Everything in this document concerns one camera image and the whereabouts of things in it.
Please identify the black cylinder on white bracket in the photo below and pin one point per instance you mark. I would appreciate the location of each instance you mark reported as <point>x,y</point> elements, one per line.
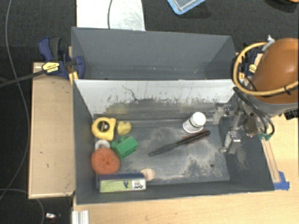
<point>292,114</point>

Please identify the white tape roll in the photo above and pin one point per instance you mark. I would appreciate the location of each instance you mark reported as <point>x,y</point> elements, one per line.
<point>102,144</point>

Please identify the grey metal bin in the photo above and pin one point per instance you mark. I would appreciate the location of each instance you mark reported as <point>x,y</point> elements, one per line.
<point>149,55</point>

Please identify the orange round scouring pad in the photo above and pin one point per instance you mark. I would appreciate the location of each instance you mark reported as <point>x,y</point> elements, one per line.
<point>105,161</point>

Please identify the small yellow toy fruit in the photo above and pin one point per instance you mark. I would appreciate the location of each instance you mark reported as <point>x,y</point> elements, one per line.
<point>123,128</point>

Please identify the green plastic toy block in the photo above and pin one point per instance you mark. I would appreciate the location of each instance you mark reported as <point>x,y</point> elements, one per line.
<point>125,147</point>

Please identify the blue and green box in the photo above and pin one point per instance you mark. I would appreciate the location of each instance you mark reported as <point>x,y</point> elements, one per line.
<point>119,184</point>

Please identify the pale wood board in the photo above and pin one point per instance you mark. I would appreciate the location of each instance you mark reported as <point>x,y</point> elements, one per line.
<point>52,136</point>

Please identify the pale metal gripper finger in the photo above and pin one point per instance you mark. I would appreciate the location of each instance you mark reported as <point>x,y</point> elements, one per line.
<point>232,144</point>
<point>220,114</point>

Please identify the yellow tape measure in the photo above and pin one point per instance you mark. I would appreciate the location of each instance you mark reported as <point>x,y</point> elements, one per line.
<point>102,127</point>

